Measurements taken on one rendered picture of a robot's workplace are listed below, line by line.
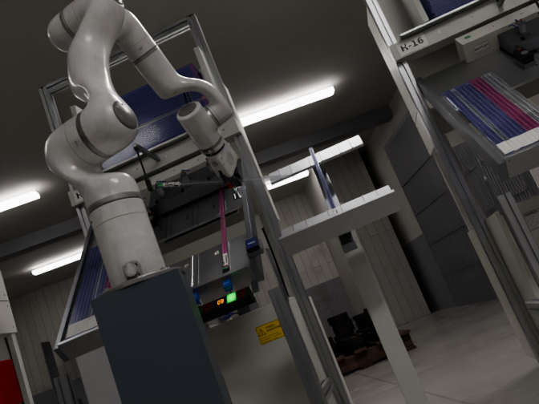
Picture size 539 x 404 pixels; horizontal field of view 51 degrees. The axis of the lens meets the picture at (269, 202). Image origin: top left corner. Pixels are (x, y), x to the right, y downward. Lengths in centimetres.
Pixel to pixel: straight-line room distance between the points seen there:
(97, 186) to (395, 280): 789
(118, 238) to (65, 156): 23
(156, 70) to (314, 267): 883
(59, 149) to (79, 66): 22
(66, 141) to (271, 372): 110
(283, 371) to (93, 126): 112
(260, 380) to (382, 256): 702
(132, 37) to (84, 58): 29
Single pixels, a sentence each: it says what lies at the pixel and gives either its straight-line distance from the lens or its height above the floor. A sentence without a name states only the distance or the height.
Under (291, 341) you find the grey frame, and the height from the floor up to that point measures 48.
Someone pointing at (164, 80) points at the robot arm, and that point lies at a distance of 171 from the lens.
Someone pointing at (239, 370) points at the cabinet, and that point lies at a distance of 206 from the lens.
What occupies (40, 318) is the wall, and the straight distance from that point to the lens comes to 1088.
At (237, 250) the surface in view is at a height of 80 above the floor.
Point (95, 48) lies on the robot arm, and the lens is 147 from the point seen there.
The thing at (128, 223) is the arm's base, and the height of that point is 83.
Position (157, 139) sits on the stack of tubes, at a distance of 238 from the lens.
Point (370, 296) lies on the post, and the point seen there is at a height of 51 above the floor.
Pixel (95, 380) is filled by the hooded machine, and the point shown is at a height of 72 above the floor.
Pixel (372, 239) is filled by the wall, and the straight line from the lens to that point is 896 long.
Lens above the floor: 50
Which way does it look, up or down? 13 degrees up
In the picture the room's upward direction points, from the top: 22 degrees counter-clockwise
